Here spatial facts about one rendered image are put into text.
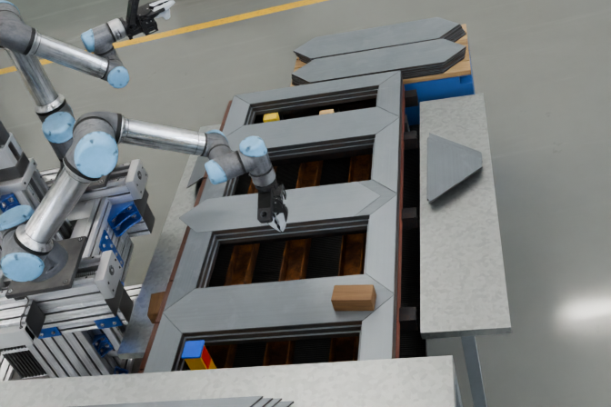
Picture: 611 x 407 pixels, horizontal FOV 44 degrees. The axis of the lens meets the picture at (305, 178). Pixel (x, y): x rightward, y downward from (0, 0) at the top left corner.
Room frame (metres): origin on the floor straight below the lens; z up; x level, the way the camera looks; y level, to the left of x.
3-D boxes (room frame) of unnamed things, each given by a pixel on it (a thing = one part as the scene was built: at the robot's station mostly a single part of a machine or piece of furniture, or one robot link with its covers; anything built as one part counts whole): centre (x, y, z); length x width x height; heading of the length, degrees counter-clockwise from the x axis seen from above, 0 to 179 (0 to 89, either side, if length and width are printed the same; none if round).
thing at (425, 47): (2.93, -0.48, 0.82); 0.80 x 0.40 x 0.06; 72
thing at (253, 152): (1.88, 0.13, 1.22); 0.09 x 0.08 x 0.11; 97
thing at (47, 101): (2.54, 0.82, 1.41); 0.15 x 0.12 x 0.55; 14
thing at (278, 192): (1.89, 0.12, 1.06); 0.09 x 0.08 x 0.12; 162
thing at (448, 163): (2.10, -0.53, 0.77); 0.45 x 0.20 x 0.04; 162
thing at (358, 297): (1.51, -0.03, 0.89); 0.12 x 0.06 x 0.05; 67
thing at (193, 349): (1.52, 0.47, 0.88); 0.06 x 0.06 x 0.02; 72
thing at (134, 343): (2.38, 0.50, 0.66); 1.30 x 0.20 x 0.03; 162
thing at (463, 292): (1.96, -0.49, 0.73); 1.20 x 0.26 x 0.03; 162
